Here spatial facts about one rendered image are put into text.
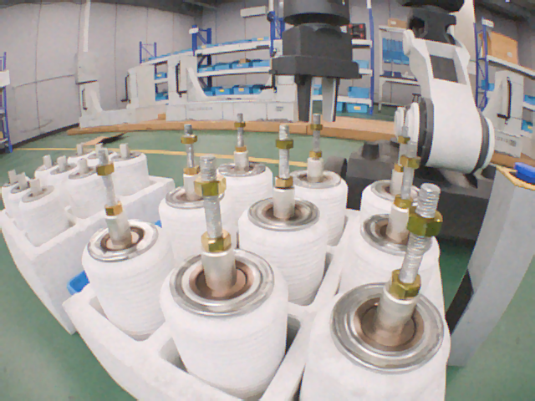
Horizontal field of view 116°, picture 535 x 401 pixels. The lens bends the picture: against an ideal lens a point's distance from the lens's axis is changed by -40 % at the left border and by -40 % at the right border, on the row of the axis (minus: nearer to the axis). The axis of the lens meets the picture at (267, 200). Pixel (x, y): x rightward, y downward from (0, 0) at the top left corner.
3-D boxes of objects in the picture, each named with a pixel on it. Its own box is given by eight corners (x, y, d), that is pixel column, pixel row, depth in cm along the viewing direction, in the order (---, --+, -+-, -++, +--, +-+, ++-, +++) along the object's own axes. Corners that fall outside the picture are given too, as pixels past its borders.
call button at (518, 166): (507, 175, 23) (511, 159, 23) (529, 180, 22) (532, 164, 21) (519, 185, 20) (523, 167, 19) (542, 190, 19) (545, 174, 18)
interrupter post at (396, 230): (389, 228, 26) (394, 198, 24) (410, 235, 24) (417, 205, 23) (380, 237, 24) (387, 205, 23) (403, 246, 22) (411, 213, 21)
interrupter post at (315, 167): (324, 184, 37) (325, 160, 36) (307, 184, 37) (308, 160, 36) (321, 178, 40) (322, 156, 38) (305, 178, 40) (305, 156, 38)
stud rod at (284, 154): (290, 198, 28) (291, 124, 25) (286, 202, 27) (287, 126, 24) (282, 196, 29) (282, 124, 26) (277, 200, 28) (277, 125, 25)
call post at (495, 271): (432, 334, 38) (495, 167, 25) (463, 337, 35) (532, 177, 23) (431, 364, 32) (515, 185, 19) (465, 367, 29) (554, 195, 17)
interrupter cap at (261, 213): (306, 241, 24) (307, 234, 24) (233, 224, 27) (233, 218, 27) (328, 208, 30) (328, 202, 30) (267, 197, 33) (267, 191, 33)
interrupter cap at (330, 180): (347, 190, 35) (347, 185, 35) (290, 191, 35) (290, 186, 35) (333, 173, 42) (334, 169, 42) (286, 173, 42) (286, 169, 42)
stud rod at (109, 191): (113, 226, 23) (97, 149, 20) (123, 224, 23) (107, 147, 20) (114, 230, 22) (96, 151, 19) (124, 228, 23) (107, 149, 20)
